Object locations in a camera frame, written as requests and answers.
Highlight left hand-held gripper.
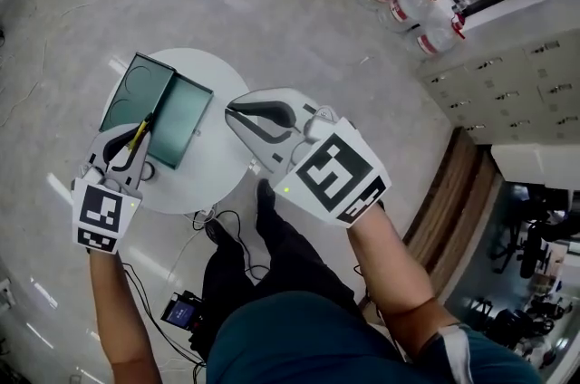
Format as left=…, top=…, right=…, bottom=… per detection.
left=71, top=124, right=156, bottom=255

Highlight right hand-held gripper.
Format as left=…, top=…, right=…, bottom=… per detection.
left=224, top=87, right=392, bottom=230

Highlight small yellow item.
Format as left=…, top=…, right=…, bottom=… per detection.
left=128, top=113, right=154, bottom=150

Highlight green metal box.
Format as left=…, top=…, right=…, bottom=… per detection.
left=99, top=52, right=215, bottom=170

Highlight person's left forearm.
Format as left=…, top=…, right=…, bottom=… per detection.
left=88, top=249, right=160, bottom=384

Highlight person's right forearm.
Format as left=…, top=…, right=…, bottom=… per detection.
left=345, top=209, right=459, bottom=357

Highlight person's black right shoe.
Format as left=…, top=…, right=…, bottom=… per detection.
left=256, top=178, right=277, bottom=212

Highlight person's black shoe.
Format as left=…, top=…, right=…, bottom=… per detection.
left=205, top=218, right=233, bottom=248
left=256, top=178, right=277, bottom=212

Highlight person's black left shoe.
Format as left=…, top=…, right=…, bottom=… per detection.
left=205, top=218, right=233, bottom=248

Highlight person's black trousers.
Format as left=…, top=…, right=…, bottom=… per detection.
left=200, top=200, right=364, bottom=363

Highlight black device with screen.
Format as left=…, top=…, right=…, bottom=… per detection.
left=159, top=290, right=206, bottom=331

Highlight brown wooden bench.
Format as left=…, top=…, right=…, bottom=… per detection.
left=401, top=127, right=505, bottom=302

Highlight person's teal shirt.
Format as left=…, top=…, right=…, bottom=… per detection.
left=206, top=290, right=545, bottom=384

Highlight grey locker cabinet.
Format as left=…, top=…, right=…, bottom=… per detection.
left=418, top=28, right=580, bottom=144

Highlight white arm sleeve band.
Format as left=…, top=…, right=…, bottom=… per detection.
left=435, top=324, right=473, bottom=384

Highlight thin black looped cable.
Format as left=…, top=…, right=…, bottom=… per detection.
left=211, top=209, right=271, bottom=282

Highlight black floor cable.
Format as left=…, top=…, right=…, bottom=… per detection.
left=121, top=262, right=208, bottom=379

